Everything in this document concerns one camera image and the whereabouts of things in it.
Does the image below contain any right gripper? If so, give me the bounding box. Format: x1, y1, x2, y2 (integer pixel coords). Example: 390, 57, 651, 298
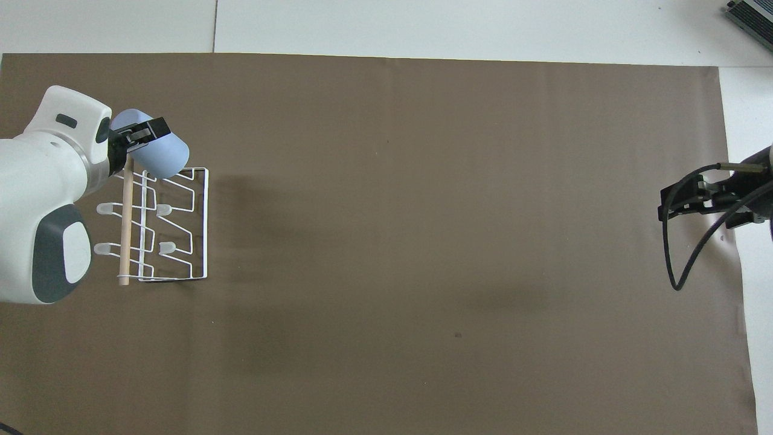
658, 144, 773, 230

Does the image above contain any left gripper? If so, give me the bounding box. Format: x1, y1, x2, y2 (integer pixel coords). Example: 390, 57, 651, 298
107, 117, 172, 178

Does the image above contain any white wire cup holder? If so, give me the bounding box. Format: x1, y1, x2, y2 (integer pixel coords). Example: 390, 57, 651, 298
95, 158, 211, 286

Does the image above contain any light blue cup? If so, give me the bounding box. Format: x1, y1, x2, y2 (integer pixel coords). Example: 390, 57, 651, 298
110, 108, 191, 180

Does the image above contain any grey metal device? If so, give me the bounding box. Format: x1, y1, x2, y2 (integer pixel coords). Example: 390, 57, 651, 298
725, 0, 773, 44

